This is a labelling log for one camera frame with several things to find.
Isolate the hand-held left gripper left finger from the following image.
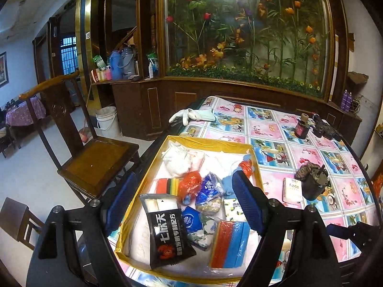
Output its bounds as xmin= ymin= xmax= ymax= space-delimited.
xmin=28 ymin=172 xmax=138 ymax=287

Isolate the white bucket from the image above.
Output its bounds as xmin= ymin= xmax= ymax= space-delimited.
xmin=96 ymin=106 xmax=122 ymax=139

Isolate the white glove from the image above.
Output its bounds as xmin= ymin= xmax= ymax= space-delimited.
xmin=168 ymin=108 xmax=216 ymax=127

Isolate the tangle of cables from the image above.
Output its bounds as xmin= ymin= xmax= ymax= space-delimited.
xmin=351 ymin=96 xmax=365 ymax=116

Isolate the blue and white towel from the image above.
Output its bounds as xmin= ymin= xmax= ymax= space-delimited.
xmin=209 ymin=152 xmax=258 ymax=199

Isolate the wooden sideboard cabinet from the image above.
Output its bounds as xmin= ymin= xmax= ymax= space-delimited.
xmin=90 ymin=76 xmax=362 ymax=144

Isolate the pink box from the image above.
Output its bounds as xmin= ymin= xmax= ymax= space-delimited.
xmin=90 ymin=69 xmax=113 ymax=83

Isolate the black device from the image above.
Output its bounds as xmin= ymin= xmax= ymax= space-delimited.
xmin=311 ymin=112 xmax=343 ymax=142

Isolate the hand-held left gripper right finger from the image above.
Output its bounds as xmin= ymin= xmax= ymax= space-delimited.
xmin=232 ymin=170 xmax=344 ymax=287

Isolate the black cylindrical motor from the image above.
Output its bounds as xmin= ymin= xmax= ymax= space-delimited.
xmin=301 ymin=164 xmax=330 ymax=201

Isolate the blue white foil packet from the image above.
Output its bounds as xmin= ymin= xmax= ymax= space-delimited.
xmin=195 ymin=172 xmax=225 ymax=216
xmin=181 ymin=206 xmax=220 ymax=250

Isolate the black snack packet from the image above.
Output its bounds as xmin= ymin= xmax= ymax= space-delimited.
xmin=139 ymin=194 xmax=197 ymax=270

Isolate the striped sponge pack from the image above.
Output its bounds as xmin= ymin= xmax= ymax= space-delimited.
xmin=209 ymin=220 xmax=250 ymax=269

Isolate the green packet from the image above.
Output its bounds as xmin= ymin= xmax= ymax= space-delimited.
xmin=93 ymin=54 xmax=107 ymax=71

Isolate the white plastic bag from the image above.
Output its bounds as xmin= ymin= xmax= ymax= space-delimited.
xmin=162 ymin=143 xmax=192 ymax=177

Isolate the red plastic bag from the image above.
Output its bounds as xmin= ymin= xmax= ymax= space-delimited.
xmin=179 ymin=170 xmax=201 ymax=205
xmin=239 ymin=159 xmax=255 ymax=175

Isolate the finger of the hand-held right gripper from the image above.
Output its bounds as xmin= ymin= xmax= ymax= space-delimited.
xmin=326 ymin=221 xmax=382 ymax=256

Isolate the brown scrubber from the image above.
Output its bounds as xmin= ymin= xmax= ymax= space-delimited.
xmin=295 ymin=163 xmax=315 ymax=181

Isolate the white packet with yellow print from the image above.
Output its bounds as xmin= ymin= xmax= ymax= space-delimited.
xmin=223 ymin=199 xmax=247 ymax=222

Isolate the dark red bottle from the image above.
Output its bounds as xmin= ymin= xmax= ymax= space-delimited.
xmin=294 ymin=113 xmax=310 ymax=139

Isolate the grey blue thermos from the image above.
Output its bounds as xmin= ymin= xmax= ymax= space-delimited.
xmin=120 ymin=47 xmax=135 ymax=77

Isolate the dark wooden chair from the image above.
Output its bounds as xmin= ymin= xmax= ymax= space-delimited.
xmin=0 ymin=197 xmax=45 ymax=250

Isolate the printed fruit tablecloth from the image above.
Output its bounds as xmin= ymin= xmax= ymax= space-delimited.
xmin=108 ymin=96 xmax=377 ymax=287

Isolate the white rounded box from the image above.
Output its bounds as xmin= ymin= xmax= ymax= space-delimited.
xmin=283 ymin=177 xmax=303 ymax=205

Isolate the gold trimmed wooden partition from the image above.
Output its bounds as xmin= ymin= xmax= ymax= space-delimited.
xmin=75 ymin=0 xmax=101 ymax=100

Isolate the red mop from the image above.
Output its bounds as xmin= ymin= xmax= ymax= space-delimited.
xmin=78 ymin=94 xmax=93 ymax=142

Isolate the yellow cardboard box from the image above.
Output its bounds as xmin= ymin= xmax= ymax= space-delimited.
xmin=114 ymin=135 xmax=264 ymax=284

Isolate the barred window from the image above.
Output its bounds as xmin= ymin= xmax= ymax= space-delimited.
xmin=60 ymin=35 xmax=79 ymax=75

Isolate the artificial flower display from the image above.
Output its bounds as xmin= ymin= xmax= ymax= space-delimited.
xmin=157 ymin=0 xmax=334 ymax=100

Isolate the multicoloured sponge stack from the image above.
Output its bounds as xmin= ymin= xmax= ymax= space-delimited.
xmin=154 ymin=178 xmax=183 ymax=195

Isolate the framed wall picture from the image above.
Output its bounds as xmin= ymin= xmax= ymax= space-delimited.
xmin=0 ymin=51 xmax=8 ymax=88

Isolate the table with purple cloth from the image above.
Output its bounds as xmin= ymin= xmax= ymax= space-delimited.
xmin=5 ymin=97 xmax=47 ymax=127

